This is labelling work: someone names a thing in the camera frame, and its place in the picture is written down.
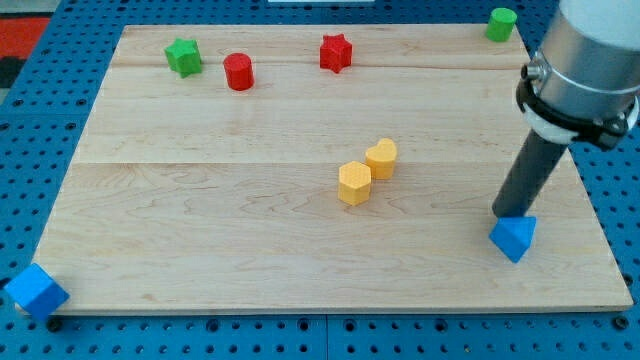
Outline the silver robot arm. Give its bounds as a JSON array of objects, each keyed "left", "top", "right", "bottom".
[{"left": 516, "top": 0, "right": 639, "bottom": 151}]

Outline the blue triangular block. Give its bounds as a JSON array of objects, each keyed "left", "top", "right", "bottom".
[{"left": 489, "top": 217, "right": 537, "bottom": 263}]

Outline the red cylinder block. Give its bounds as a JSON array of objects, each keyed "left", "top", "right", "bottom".
[{"left": 223, "top": 53, "right": 254, "bottom": 91}]

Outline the yellow heart block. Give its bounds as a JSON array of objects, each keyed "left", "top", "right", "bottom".
[{"left": 365, "top": 138, "right": 398, "bottom": 180}]

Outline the wooden board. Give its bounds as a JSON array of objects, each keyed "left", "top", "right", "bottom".
[{"left": 34, "top": 24, "right": 633, "bottom": 315}]

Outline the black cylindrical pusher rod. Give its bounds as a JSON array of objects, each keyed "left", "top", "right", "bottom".
[{"left": 492, "top": 130, "right": 567, "bottom": 218}]

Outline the blue cube block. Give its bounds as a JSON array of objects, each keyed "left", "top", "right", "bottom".
[{"left": 4, "top": 263, "right": 69, "bottom": 321}]

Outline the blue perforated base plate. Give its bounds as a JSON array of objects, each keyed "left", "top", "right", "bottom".
[{"left": 1, "top": 0, "right": 639, "bottom": 359}]

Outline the red star block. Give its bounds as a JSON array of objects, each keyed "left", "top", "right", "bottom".
[{"left": 319, "top": 33, "right": 353, "bottom": 73}]

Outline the green star block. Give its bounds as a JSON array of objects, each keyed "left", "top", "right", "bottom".
[{"left": 164, "top": 38, "right": 202, "bottom": 78}]

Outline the green cylinder block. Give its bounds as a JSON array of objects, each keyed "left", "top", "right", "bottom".
[{"left": 485, "top": 7, "right": 518, "bottom": 42}]

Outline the yellow hexagon block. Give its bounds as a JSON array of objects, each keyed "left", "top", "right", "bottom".
[{"left": 338, "top": 161, "right": 371, "bottom": 206}]

